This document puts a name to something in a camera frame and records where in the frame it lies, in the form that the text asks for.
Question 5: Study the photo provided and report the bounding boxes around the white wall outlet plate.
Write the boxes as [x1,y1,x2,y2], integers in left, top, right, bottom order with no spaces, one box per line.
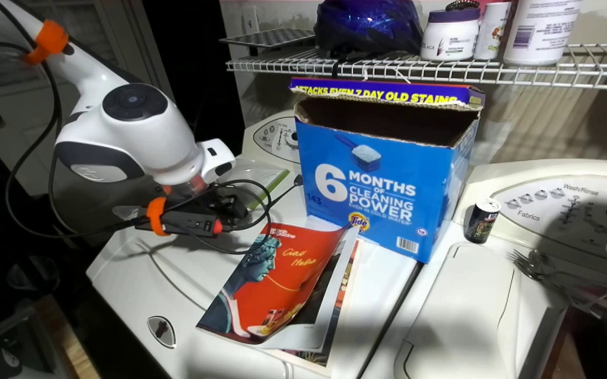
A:
[239,4,262,39]

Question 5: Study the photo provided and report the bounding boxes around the white washing machine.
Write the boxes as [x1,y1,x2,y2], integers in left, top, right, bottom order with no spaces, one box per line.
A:
[84,108,426,379]

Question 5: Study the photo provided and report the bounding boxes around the slim white bottle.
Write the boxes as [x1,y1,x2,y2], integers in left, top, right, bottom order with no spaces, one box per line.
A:
[473,0,514,62]

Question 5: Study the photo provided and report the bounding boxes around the white jar dark lid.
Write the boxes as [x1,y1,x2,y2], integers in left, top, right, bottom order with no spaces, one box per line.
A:
[419,6,482,64]

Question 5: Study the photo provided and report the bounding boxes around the shiny blue helmet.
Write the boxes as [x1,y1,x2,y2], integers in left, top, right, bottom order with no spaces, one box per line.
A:
[314,0,426,59]

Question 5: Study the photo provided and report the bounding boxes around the white dryer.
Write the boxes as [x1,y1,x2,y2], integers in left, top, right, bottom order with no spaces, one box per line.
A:
[358,156,607,379]

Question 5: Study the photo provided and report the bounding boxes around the large white bottle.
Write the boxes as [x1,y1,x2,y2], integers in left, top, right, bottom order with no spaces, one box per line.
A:
[502,0,585,70]

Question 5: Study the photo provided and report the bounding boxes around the small black can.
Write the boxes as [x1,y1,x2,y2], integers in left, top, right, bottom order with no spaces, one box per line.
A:
[461,195,503,247]

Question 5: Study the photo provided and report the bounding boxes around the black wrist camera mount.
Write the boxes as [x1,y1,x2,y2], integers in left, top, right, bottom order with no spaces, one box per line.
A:
[143,195,227,238]

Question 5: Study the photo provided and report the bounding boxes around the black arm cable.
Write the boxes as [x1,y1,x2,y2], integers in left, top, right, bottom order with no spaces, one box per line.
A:
[4,40,277,240]

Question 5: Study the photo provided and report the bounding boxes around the wooden plank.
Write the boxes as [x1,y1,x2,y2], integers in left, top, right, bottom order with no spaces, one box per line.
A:
[32,292,101,379]

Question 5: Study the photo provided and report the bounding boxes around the white wire shelf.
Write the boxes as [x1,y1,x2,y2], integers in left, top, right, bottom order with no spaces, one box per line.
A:
[222,40,607,93]

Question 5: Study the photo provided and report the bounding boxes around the blue orange detergent box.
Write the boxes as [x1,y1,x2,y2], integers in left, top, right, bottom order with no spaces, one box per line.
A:
[287,74,488,266]

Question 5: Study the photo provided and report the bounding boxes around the grey door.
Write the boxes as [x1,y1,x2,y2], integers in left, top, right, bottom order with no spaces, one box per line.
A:
[0,0,186,240]

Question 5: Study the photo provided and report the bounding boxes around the orange blue magazine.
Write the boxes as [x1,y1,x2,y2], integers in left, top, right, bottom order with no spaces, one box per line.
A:
[197,222,362,366]

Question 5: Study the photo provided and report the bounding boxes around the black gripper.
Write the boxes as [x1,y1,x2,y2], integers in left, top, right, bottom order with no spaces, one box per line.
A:
[192,187,251,226]

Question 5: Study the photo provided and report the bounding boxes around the orange cable strap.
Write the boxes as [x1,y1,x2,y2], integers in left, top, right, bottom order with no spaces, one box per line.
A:
[23,19,72,67]

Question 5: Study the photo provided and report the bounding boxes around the grey grid panel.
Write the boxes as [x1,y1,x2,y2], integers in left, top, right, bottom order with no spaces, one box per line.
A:
[220,26,319,53]

